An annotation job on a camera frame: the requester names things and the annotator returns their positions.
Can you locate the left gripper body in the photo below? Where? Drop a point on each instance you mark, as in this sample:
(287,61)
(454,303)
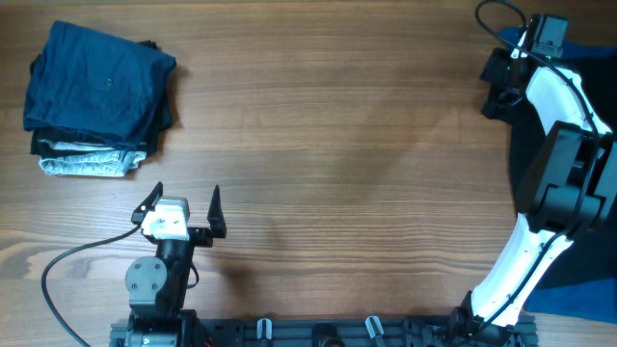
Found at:
(200,237)

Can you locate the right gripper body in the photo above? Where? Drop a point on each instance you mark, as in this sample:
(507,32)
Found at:
(498,67)

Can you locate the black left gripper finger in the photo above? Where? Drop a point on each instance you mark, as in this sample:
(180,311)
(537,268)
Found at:
(215,215)
(148,204)

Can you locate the black polo shirt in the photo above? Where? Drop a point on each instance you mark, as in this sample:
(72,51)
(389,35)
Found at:
(566,192)

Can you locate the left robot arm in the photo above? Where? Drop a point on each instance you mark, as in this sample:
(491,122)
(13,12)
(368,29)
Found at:
(157,284)

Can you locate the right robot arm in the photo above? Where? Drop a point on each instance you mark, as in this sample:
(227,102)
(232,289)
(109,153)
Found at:
(556,89)

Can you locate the folded light grey garment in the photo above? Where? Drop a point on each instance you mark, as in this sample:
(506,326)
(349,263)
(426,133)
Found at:
(62,158)

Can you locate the folded navy blue shirt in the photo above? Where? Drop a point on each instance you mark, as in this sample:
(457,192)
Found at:
(96,82)

